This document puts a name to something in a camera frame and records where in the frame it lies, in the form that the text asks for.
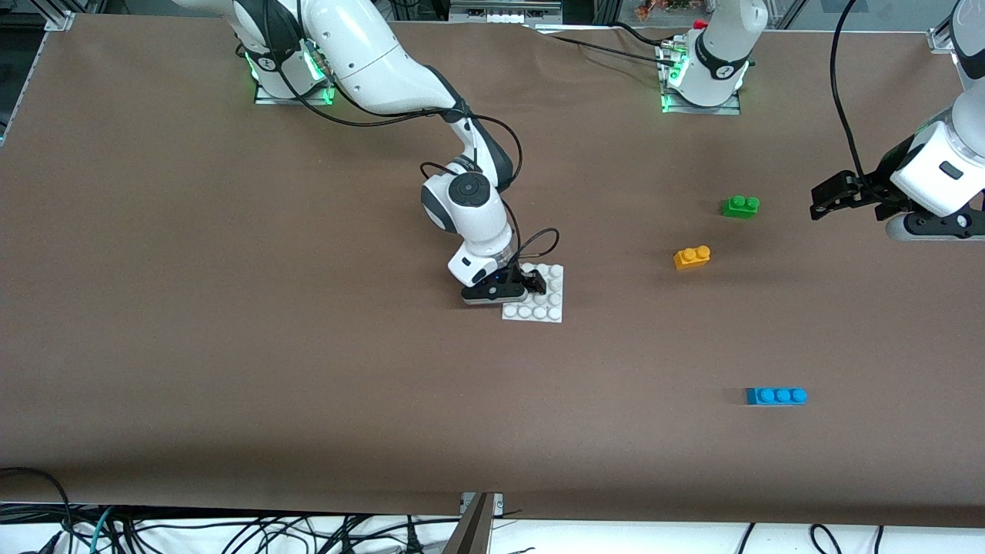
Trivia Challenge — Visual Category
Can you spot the white studded base plate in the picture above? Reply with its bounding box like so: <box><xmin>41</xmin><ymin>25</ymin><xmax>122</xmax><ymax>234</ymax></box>
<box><xmin>502</xmin><ymin>263</ymin><xmax>565</xmax><ymax>324</ymax></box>

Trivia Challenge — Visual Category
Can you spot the blue three-stud block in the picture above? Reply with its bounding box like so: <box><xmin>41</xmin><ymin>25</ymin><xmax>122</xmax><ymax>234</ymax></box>
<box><xmin>745</xmin><ymin>386</ymin><xmax>809</xmax><ymax>406</ymax></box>

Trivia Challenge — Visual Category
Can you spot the brown table cover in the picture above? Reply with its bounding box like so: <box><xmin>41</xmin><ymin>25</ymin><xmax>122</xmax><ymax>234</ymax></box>
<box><xmin>0</xmin><ymin>14</ymin><xmax>985</xmax><ymax>529</ymax></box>

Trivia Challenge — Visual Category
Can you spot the aluminium profile bar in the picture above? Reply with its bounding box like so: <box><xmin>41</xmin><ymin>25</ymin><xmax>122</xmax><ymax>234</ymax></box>
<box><xmin>440</xmin><ymin>492</ymin><xmax>495</xmax><ymax>554</ymax></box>

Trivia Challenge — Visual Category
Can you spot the orange cluttered object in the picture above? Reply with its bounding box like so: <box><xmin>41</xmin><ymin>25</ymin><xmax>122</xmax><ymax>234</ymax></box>
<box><xmin>635</xmin><ymin>0</ymin><xmax>693</xmax><ymax>20</ymax></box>

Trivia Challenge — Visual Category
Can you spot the grey metal device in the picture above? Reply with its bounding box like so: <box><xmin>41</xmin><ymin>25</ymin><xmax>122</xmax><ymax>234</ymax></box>
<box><xmin>449</xmin><ymin>0</ymin><xmax>563</xmax><ymax>24</ymax></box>

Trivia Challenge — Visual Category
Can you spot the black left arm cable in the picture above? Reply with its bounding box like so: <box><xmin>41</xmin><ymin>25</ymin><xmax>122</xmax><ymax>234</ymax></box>
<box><xmin>830</xmin><ymin>0</ymin><xmax>913</xmax><ymax>207</ymax></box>

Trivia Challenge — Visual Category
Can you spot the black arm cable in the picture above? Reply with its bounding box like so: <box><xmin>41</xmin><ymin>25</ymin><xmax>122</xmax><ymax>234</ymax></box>
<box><xmin>289</xmin><ymin>77</ymin><xmax>560</xmax><ymax>270</ymax></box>
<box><xmin>830</xmin><ymin>0</ymin><xmax>913</xmax><ymax>207</ymax></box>

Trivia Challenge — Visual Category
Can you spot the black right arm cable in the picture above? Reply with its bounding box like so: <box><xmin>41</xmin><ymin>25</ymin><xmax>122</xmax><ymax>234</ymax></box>
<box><xmin>289</xmin><ymin>77</ymin><xmax>560</xmax><ymax>270</ymax></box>

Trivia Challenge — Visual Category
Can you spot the long black cable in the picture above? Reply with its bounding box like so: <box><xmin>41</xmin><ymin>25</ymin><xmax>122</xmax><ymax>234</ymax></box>
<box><xmin>539</xmin><ymin>32</ymin><xmax>678</xmax><ymax>66</ymax></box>

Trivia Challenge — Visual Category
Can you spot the short black cable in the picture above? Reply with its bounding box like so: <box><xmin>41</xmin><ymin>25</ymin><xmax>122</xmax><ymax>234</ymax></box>
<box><xmin>612</xmin><ymin>22</ymin><xmax>674</xmax><ymax>47</ymax></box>

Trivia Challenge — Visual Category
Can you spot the teal cable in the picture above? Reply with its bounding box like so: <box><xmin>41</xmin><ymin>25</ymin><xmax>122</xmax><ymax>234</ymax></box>
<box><xmin>72</xmin><ymin>506</ymin><xmax>116</xmax><ymax>554</ymax></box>

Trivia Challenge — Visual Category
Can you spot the black looped cable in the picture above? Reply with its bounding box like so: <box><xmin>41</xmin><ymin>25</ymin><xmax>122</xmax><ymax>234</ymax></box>
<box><xmin>0</xmin><ymin>467</ymin><xmax>74</xmax><ymax>539</ymax></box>

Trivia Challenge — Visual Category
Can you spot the aluminium frame profile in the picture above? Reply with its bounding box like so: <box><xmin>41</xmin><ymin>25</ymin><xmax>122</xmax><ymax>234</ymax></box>
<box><xmin>42</xmin><ymin>0</ymin><xmax>78</xmax><ymax>32</ymax></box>

